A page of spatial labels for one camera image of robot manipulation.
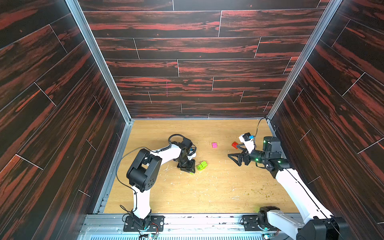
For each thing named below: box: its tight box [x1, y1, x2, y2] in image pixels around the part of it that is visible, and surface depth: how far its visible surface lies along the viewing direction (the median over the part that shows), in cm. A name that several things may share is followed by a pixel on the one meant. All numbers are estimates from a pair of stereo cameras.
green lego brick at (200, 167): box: [196, 161, 205, 171], surface depth 93 cm
